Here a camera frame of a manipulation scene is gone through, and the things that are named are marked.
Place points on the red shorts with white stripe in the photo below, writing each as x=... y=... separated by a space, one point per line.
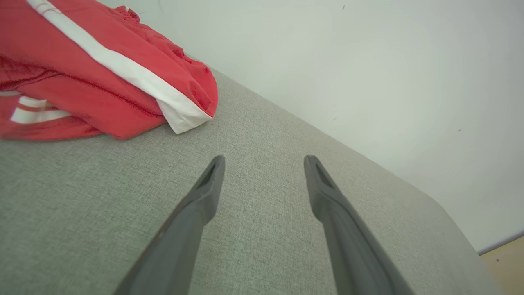
x=82 y=90

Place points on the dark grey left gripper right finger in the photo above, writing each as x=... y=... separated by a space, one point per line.
x=352 y=254

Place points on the grey fabric sofa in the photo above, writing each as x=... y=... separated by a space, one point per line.
x=262 y=229

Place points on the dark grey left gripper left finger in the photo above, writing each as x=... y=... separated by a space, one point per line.
x=180 y=246

